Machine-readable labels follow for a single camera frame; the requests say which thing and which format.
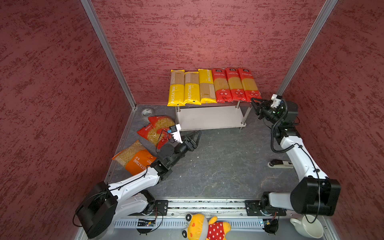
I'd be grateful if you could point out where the aluminium corner post right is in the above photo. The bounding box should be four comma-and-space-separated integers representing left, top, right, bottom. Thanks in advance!
276, 0, 338, 96

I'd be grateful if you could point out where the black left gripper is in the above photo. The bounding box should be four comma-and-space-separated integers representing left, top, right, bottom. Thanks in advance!
169, 130, 202, 167

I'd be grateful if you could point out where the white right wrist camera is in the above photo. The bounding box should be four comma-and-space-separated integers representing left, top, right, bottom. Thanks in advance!
271, 94, 283, 109

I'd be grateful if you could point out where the white two-tier shelf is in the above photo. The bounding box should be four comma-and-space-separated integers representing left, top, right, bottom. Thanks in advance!
175, 103, 253, 131

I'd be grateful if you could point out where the aluminium corner post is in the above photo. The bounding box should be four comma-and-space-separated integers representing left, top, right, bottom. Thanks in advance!
81, 0, 137, 111
276, 0, 338, 96

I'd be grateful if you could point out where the yellow plush toy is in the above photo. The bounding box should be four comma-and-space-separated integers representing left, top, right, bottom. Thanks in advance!
182, 214, 232, 240

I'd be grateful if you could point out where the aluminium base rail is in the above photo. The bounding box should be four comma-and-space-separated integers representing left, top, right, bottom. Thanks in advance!
97, 199, 299, 239

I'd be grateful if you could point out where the red spaghetti bag front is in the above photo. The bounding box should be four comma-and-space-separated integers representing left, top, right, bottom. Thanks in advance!
238, 68, 262, 102

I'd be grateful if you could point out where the aluminium corner post left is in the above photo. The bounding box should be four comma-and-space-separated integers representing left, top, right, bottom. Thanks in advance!
81, 0, 137, 111

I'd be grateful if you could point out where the white ceramic cup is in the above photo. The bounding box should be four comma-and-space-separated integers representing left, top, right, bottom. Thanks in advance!
290, 215, 324, 239

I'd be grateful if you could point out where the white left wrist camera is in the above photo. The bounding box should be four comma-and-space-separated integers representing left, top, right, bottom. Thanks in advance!
167, 124, 183, 144

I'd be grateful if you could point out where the orange macaroni bag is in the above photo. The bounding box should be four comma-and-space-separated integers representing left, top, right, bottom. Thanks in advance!
113, 140, 156, 176

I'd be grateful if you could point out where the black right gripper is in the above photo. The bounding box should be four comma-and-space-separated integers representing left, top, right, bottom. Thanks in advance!
249, 97, 282, 125

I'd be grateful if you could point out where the yellow spaghetti bag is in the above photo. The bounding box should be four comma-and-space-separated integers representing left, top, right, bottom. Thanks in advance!
184, 72, 202, 106
198, 69, 217, 104
167, 70, 185, 107

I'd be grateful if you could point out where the red spaghetti bag back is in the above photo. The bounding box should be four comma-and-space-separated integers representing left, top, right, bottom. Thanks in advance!
225, 68, 247, 102

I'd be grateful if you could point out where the red spaghetti bag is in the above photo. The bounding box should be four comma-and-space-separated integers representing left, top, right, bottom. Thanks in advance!
212, 69, 233, 104
238, 68, 262, 102
225, 68, 247, 102

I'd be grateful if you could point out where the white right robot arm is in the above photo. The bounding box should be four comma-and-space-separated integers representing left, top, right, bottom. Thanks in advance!
251, 95, 341, 217

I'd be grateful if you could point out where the red macaroni bag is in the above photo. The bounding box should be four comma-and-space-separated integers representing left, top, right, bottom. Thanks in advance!
137, 116, 176, 150

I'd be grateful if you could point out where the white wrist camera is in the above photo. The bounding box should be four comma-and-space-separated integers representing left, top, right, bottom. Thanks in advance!
167, 124, 183, 144
271, 94, 283, 109

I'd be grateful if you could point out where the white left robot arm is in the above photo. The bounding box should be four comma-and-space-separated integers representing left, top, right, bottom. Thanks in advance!
74, 131, 202, 239

